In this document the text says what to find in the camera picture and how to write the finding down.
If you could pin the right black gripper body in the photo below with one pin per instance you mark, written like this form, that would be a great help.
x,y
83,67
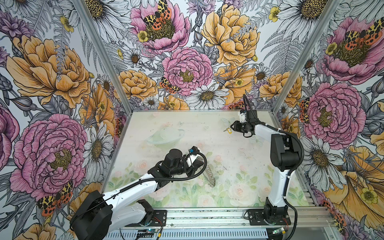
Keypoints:
x,y
241,127

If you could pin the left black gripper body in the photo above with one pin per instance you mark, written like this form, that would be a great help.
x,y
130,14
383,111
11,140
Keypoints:
x,y
183,167

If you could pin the silver metal keyring plate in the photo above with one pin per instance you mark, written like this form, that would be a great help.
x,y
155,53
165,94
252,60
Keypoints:
x,y
208,174

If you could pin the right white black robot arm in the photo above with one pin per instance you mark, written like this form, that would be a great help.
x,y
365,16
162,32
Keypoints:
x,y
286,155

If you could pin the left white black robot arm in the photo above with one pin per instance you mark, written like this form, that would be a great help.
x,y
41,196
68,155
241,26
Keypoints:
x,y
100,213

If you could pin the yellow tagged key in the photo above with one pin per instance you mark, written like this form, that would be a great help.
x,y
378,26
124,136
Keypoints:
x,y
228,130

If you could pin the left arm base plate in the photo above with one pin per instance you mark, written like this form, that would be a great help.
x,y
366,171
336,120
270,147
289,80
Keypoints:
x,y
158,218

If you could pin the white perforated cable duct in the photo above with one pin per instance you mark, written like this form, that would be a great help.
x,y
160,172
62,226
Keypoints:
x,y
189,234

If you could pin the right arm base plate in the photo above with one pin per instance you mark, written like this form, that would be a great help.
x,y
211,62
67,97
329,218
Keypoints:
x,y
257,217

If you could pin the aluminium front rail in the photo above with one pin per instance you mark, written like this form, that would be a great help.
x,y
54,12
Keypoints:
x,y
236,218

